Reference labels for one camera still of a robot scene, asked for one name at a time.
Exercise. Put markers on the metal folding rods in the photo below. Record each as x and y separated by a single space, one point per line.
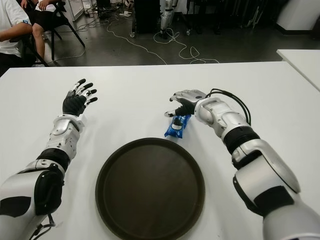
255 20

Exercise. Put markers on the black folding chair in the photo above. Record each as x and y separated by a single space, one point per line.
28 50
58 18

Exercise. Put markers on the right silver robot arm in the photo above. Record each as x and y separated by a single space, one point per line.
220 117

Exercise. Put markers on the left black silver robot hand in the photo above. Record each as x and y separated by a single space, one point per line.
72 103

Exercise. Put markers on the black cabinet on casters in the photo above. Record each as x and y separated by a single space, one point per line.
147 17

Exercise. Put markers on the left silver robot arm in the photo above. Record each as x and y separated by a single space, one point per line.
62 135

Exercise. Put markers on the black and white ball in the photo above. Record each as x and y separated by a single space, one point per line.
128 3

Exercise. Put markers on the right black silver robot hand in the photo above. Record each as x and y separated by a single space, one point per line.
187 105

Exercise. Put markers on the round dark brown tray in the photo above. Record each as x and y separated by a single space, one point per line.
150 190

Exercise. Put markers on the white cabinet panel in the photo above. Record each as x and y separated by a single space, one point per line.
76 10

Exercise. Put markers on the blue Oreo cookie packet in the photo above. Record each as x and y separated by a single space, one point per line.
178 130

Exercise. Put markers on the white neighbouring table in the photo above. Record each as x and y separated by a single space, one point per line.
305 62

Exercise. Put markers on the silver humanoid robot legs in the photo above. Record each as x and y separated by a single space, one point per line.
166 20

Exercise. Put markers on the black wheeled stand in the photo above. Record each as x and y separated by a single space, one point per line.
188 32

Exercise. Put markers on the white curved pillar base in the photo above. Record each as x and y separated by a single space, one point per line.
297 15

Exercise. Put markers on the white power strip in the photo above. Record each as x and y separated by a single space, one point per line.
125 13

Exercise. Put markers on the seated person in black shorts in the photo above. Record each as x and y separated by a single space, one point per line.
38 37

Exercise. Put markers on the seated person in white shirt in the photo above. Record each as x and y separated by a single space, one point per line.
10 25

